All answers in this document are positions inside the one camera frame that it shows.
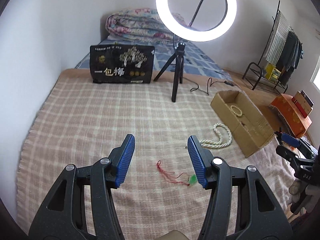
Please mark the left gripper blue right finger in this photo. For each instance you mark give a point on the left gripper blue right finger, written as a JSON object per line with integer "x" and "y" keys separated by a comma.
{"x": 259, "y": 215}

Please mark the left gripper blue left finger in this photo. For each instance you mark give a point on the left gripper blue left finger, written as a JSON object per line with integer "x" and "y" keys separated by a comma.
{"x": 62, "y": 212}

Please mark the red string green pendant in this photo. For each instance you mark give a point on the red string green pendant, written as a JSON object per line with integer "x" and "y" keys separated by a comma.
{"x": 175, "y": 174}

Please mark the right white gloved hand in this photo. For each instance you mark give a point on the right white gloved hand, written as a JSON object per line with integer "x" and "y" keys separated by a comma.
{"x": 303, "y": 195}

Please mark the red and tan boxes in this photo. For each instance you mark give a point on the red and tan boxes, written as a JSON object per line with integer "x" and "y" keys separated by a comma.
{"x": 303, "y": 103}

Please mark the brown cardboard box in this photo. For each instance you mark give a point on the brown cardboard box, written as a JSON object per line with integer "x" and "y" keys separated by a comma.
{"x": 248, "y": 126}

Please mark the window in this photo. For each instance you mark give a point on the window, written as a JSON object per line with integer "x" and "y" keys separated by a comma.
{"x": 315, "y": 76}

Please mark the beige plaid blanket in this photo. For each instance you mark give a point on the beige plaid blanket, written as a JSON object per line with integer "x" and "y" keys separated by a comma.
{"x": 81, "y": 122}

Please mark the yellow box on rack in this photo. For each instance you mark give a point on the yellow box on rack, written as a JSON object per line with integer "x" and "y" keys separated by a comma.
{"x": 272, "y": 74}

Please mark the black clothes rack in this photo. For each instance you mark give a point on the black clothes rack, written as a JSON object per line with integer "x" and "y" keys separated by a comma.
{"x": 255, "y": 71}

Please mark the dark hanging clothes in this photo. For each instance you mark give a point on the dark hanging clothes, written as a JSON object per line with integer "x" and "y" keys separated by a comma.
{"x": 290, "y": 57}

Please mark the black inline remote control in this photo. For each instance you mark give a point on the black inline remote control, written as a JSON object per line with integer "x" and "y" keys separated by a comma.
{"x": 229, "y": 83}

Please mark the striped white towel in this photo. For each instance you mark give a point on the striped white towel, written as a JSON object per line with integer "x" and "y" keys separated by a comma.
{"x": 278, "y": 39}

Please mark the black snack bag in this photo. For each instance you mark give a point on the black snack bag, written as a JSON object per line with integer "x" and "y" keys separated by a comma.
{"x": 121, "y": 63}

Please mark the black tripod stand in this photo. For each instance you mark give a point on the black tripod stand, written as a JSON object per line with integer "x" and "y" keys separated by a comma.
{"x": 178, "y": 57}

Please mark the folded floral quilt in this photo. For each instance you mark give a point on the folded floral quilt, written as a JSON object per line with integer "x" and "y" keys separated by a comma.
{"x": 141, "y": 24}

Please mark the white ring light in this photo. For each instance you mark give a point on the white ring light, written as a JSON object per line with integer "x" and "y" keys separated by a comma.
{"x": 190, "y": 34}

